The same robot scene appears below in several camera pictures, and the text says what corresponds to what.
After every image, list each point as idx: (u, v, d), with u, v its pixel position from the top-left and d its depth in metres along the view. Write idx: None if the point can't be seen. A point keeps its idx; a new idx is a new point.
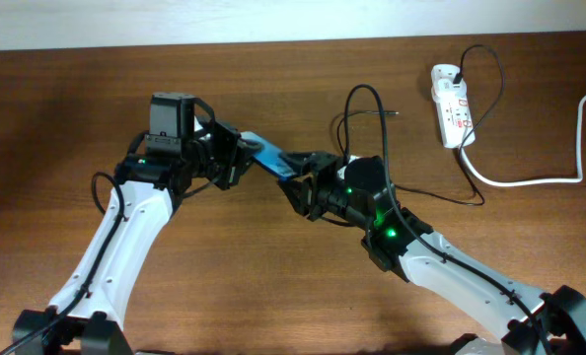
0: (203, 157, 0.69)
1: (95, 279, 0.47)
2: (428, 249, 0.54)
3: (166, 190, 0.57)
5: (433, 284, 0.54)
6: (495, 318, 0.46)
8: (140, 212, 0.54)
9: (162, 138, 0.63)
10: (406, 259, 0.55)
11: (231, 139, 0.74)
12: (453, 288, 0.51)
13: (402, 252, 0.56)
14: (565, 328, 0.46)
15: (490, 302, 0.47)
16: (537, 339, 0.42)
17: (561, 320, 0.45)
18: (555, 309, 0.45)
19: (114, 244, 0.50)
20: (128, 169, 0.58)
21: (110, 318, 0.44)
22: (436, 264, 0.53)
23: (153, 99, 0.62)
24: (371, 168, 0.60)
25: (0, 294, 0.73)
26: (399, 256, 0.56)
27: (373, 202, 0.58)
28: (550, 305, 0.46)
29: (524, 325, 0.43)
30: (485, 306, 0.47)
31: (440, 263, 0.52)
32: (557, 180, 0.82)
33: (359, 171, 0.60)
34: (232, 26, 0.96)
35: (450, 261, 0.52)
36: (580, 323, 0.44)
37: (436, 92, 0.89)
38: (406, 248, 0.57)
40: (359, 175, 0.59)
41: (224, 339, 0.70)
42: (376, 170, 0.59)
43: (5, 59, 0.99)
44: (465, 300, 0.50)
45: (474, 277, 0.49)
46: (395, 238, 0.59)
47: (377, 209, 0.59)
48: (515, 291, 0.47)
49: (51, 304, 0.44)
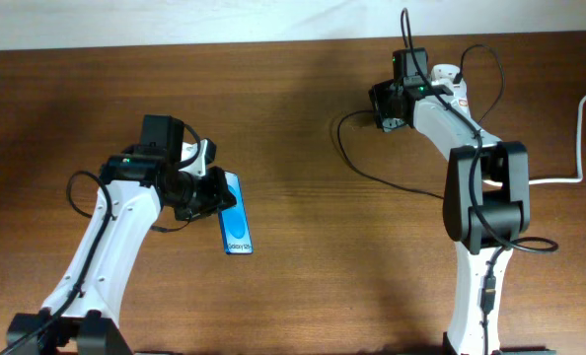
0: (186, 191, 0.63)
1: (87, 278, 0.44)
2: (438, 103, 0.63)
3: (153, 187, 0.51)
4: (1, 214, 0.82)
5: (426, 126, 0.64)
6: (455, 142, 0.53)
8: (127, 212, 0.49)
9: (149, 148, 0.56)
10: (417, 113, 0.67)
11: (216, 196, 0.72)
12: (476, 330, 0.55)
13: (418, 99, 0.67)
14: (495, 224, 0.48)
15: (458, 124, 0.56)
16: (476, 163, 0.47)
17: (504, 170, 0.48)
18: (467, 159, 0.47)
19: (105, 242, 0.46)
20: (111, 169, 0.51)
21: (105, 315, 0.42)
22: (435, 108, 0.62)
23: (145, 113, 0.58)
24: (421, 57, 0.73)
25: (3, 293, 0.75)
26: (415, 103, 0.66)
27: (407, 66, 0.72)
28: (466, 151, 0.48)
29: (465, 150, 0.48)
30: (456, 137, 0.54)
31: (425, 99, 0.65)
32: (558, 180, 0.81)
33: (419, 57, 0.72)
34: (233, 26, 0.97)
35: (430, 98, 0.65)
36: (515, 170, 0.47)
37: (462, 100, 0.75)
38: (423, 98, 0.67)
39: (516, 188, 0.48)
40: (419, 59, 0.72)
41: (224, 339, 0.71)
42: (420, 53, 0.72)
43: (5, 59, 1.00)
44: (459, 276, 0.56)
45: (452, 114, 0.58)
46: (423, 91, 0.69)
47: (413, 74, 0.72)
48: (482, 133, 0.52)
49: (44, 306, 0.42)
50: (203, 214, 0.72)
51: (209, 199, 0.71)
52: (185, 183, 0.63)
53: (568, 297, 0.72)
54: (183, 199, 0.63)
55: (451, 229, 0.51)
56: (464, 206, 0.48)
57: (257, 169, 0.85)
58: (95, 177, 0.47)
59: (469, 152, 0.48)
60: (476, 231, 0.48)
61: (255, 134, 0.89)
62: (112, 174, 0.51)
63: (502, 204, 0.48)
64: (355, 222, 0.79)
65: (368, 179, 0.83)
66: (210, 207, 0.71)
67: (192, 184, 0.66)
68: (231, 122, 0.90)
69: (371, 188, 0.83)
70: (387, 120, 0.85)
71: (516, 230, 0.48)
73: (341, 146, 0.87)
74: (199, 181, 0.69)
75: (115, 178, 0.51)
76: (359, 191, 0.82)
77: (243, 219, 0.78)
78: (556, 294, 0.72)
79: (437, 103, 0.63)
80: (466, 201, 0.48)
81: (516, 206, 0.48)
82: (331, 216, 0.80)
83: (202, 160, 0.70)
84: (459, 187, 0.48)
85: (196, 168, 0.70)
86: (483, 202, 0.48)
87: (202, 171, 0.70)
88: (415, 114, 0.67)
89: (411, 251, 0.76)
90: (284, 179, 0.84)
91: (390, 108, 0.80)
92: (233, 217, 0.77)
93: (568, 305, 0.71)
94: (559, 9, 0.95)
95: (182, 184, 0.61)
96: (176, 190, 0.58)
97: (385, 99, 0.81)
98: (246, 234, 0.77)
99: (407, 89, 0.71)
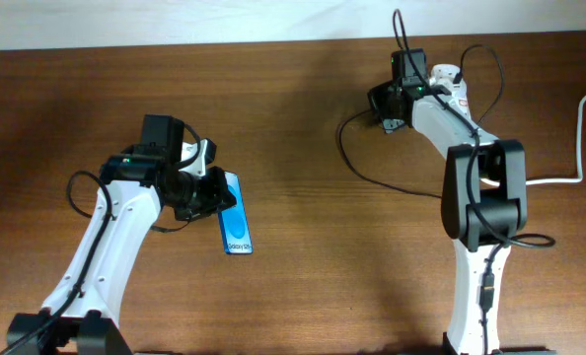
0: (186, 191, 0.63)
1: (87, 277, 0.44)
2: (436, 102, 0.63)
3: (153, 187, 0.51)
4: (0, 214, 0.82)
5: (425, 125, 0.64)
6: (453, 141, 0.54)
8: (127, 211, 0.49)
9: (149, 148, 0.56)
10: (415, 113, 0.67)
11: (216, 196, 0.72)
12: (476, 329, 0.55)
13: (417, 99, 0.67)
14: (493, 221, 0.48)
15: (456, 124, 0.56)
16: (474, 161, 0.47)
17: (501, 167, 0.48)
18: (465, 157, 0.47)
19: (105, 241, 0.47)
20: (111, 169, 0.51)
21: (105, 315, 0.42)
22: (434, 107, 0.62)
23: (145, 113, 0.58)
24: (419, 57, 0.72)
25: (2, 293, 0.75)
26: (414, 103, 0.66)
27: (406, 67, 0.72)
28: (463, 148, 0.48)
29: (463, 148, 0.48)
30: (454, 137, 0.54)
31: (424, 99, 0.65)
32: (557, 180, 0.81)
33: (416, 58, 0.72)
34: (233, 26, 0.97)
35: (429, 98, 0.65)
36: (513, 168, 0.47)
37: (463, 99, 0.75)
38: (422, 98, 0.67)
39: (514, 186, 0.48)
40: (417, 59, 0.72)
41: (224, 339, 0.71)
42: (418, 54, 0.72)
43: (5, 59, 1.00)
44: (458, 274, 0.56)
45: (450, 113, 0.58)
46: (421, 91, 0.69)
47: (411, 74, 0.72)
48: (479, 131, 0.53)
49: (44, 306, 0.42)
50: (202, 214, 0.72)
51: (209, 199, 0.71)
52: (185, 183, 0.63)
53: (569, 296, 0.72)
54: (183, 199, 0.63)
55: (449, 227, 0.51)
56: (462, 204, 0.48)
57: (257, 170, 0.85)
58: (95, 177, 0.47)
59: (467, 150, 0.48)
60: (474, 229, 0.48)
61: (255, 134, 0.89)
62: (112, 174, 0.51)
63: (499, 202, 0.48)
64: (356, 222, 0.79)
65: (368, 179, 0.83)
66: (210, 207, 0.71)
67: (192, 185, 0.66)
68: (231, 121, 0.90)
69: (371, 188, 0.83)
70: (387, 121, 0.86)
71: (513, 227, 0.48)
73: (341, 146, 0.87)
74: (199, 181, 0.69)
75: (115, 178, 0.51)
76: (359, 191, 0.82)
77: (243, 219, 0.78)
78: (555, 294, 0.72)
79: (435, 102, 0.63)
80: (464, 199, 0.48)
81: (513, 204, 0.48)
82: (331, 216, 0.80)
83: (202, 159, 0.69)
84: (456, 185, 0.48)
85: (196, 168, 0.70)
86: (481, 200, 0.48)
87: (202, 171, 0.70)
88: (413, 115, 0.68)
89: (411, 251, 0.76)
90: (284, 179, 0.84)
91: (388, 108, 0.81)
92: (233, 217, 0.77)
93: (568, 305, 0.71)
94: (559, 9, 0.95)
95: (182, 185, 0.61)
96: (176, 190, 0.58)
97: (384, 101, 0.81)
98: (246, 233, 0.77)
99: (405, 90, 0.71)
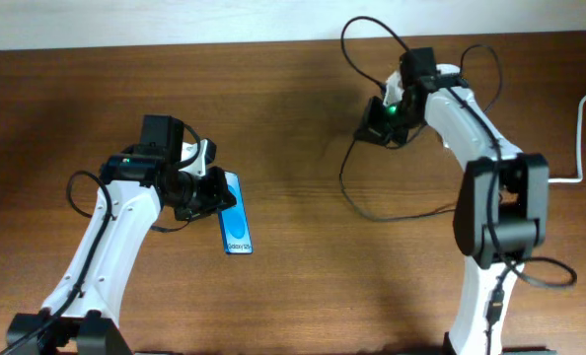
0: (186, 191, 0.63)
1: (88, 277, 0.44)
2: (452, 97, 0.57)
3: (153, 187, 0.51)
4: None
5: (440, 124, 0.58)
6: (472, 149, 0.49)
8: (127, 212, 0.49)
9: (149, 148, 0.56)
10: (430, 108, 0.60)
11: (216, 196, 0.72)
12: (478, 338, 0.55)
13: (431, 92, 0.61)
14: (509, 241, 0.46)
15: (476, 127, 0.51)
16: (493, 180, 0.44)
17: (522, 183, 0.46)
18: (483, 175, 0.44)
19: (104, 244, 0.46)
20: (111, 168, 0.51)
21: (106, 315, 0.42)
22: (450, 104, 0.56)
23: (145, 113, 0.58)
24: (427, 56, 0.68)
25: (2, 293, 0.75)
26: (428, 96, 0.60)
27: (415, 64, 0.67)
28: (482, 164, 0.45)
29: (482, 162, 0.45)
30: (473, 145, 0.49)
31: (438, 93, 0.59)
32: (557, 180, 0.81)
33: (424, 57, 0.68)
34: (232, 25, 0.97)
35: (444, 92, 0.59)
36: (535, 185, 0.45)
37: None
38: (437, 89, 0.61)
39: (535, 205, 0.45)
40: (424, 58, 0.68)
41: (224, 339, 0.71)
42: (426, 53, 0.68)
43: (4, 59, 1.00)
44: (465, 285, 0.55)
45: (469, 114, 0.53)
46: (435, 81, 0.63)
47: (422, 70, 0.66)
48: (501, 141, 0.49)
49: (44, 306, 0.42)
50: (202, 214, 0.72)
51: (209, 199, 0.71)
52: (185, 183, 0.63)
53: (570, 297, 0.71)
54: (183, 199, 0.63)
55: (462, 242, 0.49)
56: (477, 223, 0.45)
57: (257, 169, 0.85)
58: (95, 177, 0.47)
59: (487, 166, 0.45)
60: (488, 248, 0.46)
61: (255, 134, 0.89)
62: (112, 174, 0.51)
63: (517, 220, 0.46)
64: (356, 222, 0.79)
65: (369, 180, 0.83)
66: (209, 207, 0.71)
67: (192, 185, 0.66)
68: (231, 121, 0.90)
69: (372, 189, 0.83)
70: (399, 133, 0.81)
71: (529, 246, 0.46)
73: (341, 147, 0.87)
74: (198, 181, 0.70)
75: (115, 178, 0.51)
76: (360, 192, 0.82)
77: (243, 220, 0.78)
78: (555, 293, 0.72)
79: (451, 96, 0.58)
80: (480, 219, 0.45)
81: (532, 222, 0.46)
82: (331, 216, 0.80)
83: (202, 160, 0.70)
84: (474, 204, 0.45)
85: (196, 168, 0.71)
86: (499, 218, 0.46)
87: (203, 171, 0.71)
88: (426, 111, 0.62)
89: (411, 251, 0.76)
90: (284, 179, 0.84)
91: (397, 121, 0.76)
92: (233, 218, 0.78)
93: (568, 305, 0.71)
94: (559, 9, 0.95)
95: (182, 185, 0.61)
96: (175, 189, 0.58)
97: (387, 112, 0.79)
98: (246, 234, 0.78)
99: (416, 82, 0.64)
